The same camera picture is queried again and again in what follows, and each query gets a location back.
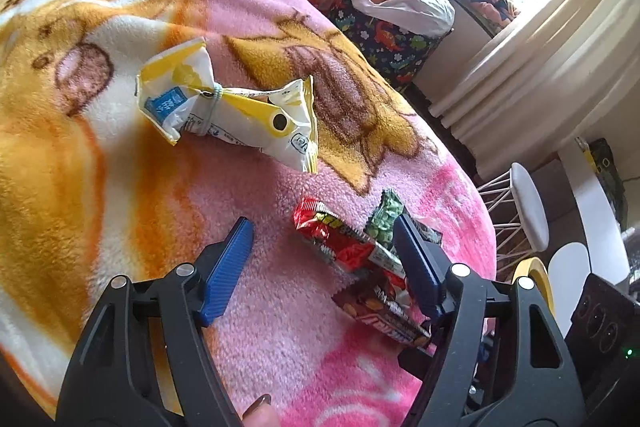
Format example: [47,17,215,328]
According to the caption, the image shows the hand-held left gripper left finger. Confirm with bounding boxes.
[56,216,254,427]

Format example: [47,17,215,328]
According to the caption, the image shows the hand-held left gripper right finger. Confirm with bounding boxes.
[392,213,588,427]

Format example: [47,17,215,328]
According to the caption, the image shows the brown snack wrapper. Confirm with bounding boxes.
[331,274,433,348]

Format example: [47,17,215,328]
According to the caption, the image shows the red snack wrapper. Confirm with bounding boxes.
[292,198,408,288]

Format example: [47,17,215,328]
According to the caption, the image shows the person's left hand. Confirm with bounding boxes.
[242,394,282,427]

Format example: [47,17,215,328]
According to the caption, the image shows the green snack wrapper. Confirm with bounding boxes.
[364,189,443,253]

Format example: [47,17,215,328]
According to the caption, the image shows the yellow rimmed bin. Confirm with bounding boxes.
[510,257,553,323]

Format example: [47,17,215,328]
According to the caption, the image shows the white table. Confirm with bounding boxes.
[557,142,631,288]

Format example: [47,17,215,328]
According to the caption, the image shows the yellow white snack packet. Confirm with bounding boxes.
[136,38,320,175]

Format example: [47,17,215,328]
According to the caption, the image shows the pink printed blanket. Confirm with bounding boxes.
[0,0,496,427]

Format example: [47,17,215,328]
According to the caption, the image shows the black yellow box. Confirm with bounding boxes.
[577,137,628,228]

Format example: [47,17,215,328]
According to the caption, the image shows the dinosaur print laundry basket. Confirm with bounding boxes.
[330,0,451,90]

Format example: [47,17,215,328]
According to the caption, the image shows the cream curtain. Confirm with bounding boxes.
[430,0,640,178]

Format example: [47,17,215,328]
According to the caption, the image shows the white plastic bag of clothes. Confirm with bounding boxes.
[345,0,456,40]

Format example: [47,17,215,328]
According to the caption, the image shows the white wire stool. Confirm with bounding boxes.
[477,163,550,278]

